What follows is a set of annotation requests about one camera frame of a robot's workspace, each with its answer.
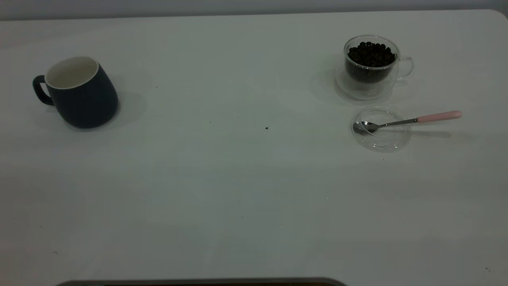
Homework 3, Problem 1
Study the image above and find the coffee beans pile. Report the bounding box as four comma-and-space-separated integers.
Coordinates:
346, 41, 396, 84

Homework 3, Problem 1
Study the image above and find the clear glass saucer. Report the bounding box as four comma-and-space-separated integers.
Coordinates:
351, 106, 412, 152
335, 68, 398, 100

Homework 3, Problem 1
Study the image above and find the dark grey ceramic mug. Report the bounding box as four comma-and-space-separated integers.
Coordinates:
33, 56, 119, 129

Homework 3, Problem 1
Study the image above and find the metal spoon pink handle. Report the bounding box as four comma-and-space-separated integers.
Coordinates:
353, 110, 462, 134

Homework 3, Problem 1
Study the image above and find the clear glass handled cup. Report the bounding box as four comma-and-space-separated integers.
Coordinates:
343, 35, 414, 85

